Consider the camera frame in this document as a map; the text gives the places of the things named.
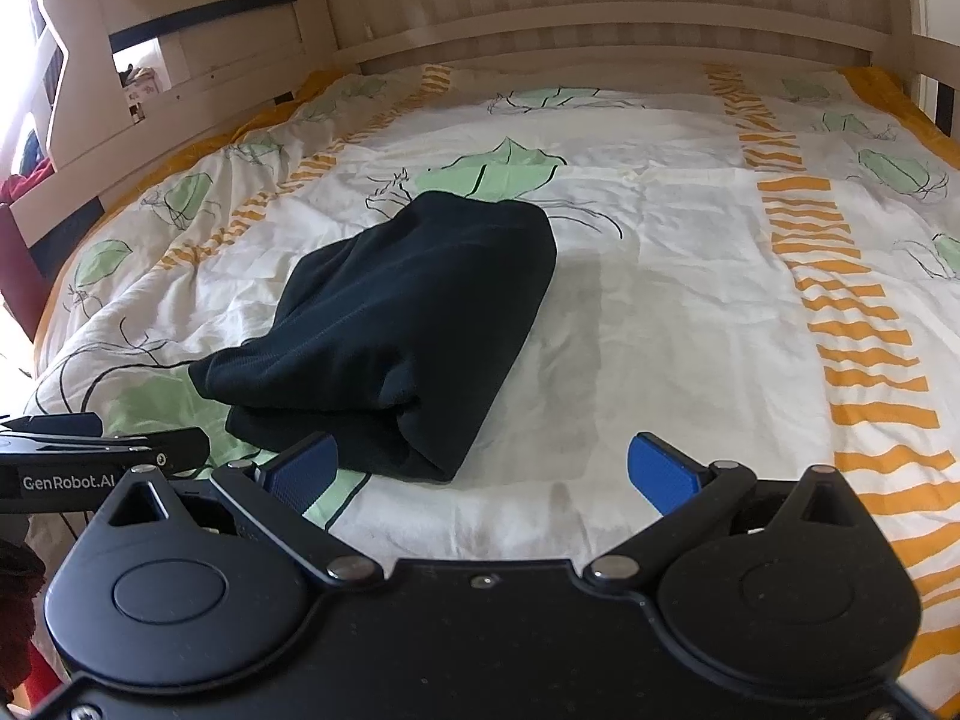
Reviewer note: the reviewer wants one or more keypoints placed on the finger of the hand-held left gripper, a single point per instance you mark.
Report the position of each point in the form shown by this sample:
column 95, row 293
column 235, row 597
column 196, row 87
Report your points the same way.
column 112, row 448
column 64, row 424

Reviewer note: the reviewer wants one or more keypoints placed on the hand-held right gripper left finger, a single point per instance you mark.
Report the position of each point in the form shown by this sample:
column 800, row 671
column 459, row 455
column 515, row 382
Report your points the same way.
column 304, row 469

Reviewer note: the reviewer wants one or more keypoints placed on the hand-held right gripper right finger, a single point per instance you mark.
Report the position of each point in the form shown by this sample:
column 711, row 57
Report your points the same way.
column 664, row 472

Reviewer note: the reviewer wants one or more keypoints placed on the dark navy hoodie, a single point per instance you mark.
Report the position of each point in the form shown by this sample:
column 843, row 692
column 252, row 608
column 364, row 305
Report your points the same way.
column 412, row 300

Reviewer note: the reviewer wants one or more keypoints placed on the dark red panel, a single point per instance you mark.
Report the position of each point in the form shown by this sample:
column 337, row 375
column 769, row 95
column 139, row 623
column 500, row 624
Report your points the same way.
column 19, row 270

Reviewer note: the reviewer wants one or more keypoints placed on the white leaf printed duvet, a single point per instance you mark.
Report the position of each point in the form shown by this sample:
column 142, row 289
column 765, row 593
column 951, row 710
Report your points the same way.
column 675, row 300

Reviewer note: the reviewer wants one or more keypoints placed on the red cloth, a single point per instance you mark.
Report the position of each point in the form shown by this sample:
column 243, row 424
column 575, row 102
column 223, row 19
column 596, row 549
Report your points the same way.
column 26, row 176

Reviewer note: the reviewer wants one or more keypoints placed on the small printed box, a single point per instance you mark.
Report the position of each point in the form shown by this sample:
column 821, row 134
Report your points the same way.
column 142, row 94

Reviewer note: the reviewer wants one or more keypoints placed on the orange bed sheet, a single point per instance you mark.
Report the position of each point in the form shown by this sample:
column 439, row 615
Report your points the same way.
column 892, row 97

